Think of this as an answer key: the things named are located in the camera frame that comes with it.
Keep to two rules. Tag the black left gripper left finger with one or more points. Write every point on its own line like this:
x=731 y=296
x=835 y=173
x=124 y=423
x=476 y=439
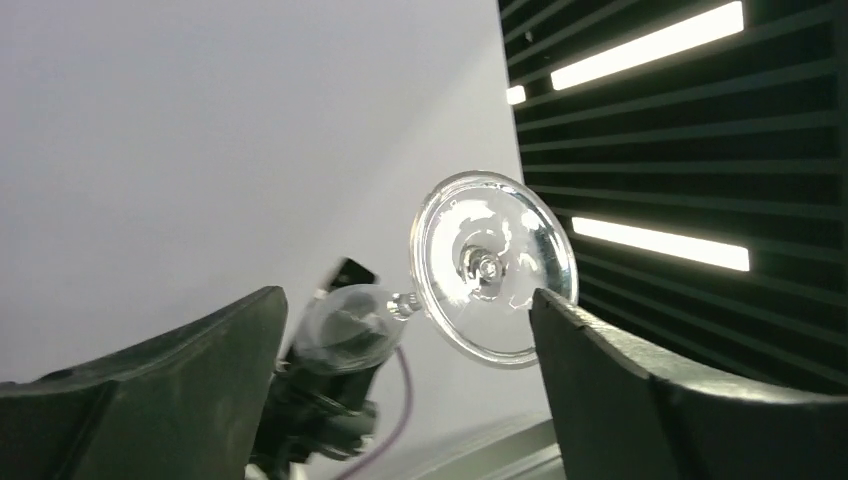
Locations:
x=185 y=404

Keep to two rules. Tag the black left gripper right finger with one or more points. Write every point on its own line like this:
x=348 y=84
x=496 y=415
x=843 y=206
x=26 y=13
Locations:
x=626 y=408

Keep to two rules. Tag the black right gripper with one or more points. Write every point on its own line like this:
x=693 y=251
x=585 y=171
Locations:
x=318 y=396

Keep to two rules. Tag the clear glass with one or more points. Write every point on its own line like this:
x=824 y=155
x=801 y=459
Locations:
x=480 y=246

